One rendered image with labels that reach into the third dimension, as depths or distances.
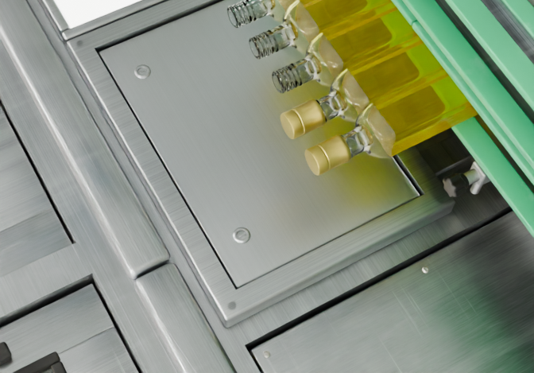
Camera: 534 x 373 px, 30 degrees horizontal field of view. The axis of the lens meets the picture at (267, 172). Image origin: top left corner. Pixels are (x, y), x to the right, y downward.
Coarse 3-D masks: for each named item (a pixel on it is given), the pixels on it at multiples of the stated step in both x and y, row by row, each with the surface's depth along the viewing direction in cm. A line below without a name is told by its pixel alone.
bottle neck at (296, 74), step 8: (296, 64) 122; (304, 64) 122; (312, 64) 122; (280, 72) 121; (288, 72) 121; (296, 72) 121; (304, 72) 121; (312, 72) 122; (280, 80) 121; (288, 80) 121; (296, 80) 121; (304, 80) 122; (280, 88) 123; (288, 88) 121
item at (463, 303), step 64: (0, 0) 142; (0, 64) 139; (64, 64) 140; (0, 128) 137; (64, 128) 132; (0, 192) 132; (64, 192) 130; (128, 192) 128; (0, 256) 127; (64, 256) 126; (128, 256) 124; (384, 256) 128; (448, 256) 130; (512, 256) 130; (0, 320) 122; (64, 320) 124; (128, 320) 122; (192, 320) 120; (256, 320) 123; (320, 320) 125; (384, 320) 125; (448, 320) 126; (512, 320) 126
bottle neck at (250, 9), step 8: (248, 0) 126; (256, 0) 126; (264, 0) 127; (232, 8) 126; (240, 8) 126; (248, 8) 126; (256, 8) 126; (264, 8) 127; (232, 16) 128; (240, 16) 126; (248, 16) 126; (256, 16) 127; (264, 16) 128; (232, 24) 128; (240, 24) 126
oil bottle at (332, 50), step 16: (368, 16) 124; (384, 16) 124; (400, 16) 124; (320, 32) 123; (336, 32) 123; (352, 32) 123; (368, 32) 123; (384, 32) 123; (400, 32) 123; (320, 48) 122; (336, 48) 121; (352, 48) 121; (368, 48) 122; (384, 48) 123; (320, 64) 121; (336, 64) 121; (352, 64) 122; (320, 80) 123
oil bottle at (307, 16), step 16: (304, 0) 125; (320, 0) 125; (336, 0) 125; (352, 0) 125; (368, 0) 125; (384, 0) 126; (288, 16) 124; (304, 16) 124; (320, 16) 124; (336, 16) 124; (352, 16) 125; (304, 32) 123; (304, 48) 125
